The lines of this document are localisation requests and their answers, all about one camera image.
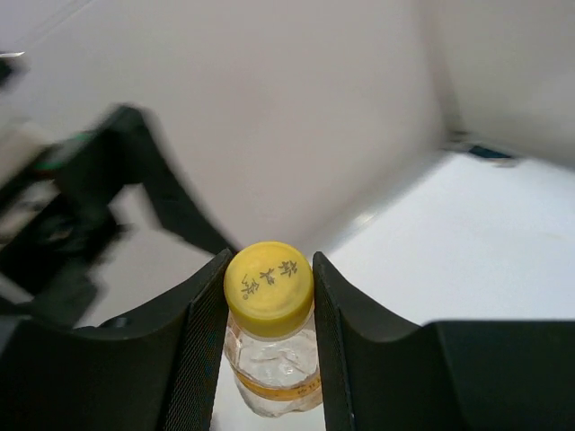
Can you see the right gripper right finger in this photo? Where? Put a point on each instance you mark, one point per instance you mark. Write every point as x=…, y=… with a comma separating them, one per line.
x=382, y=372

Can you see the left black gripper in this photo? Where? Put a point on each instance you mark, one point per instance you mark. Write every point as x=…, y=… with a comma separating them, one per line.
x=57, y=223

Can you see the clear bottle yellow cap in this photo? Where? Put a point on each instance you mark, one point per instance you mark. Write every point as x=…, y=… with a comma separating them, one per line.
x=270, y=340

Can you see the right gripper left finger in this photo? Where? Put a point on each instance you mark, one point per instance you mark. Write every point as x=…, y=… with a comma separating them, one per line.
x=152, y=368

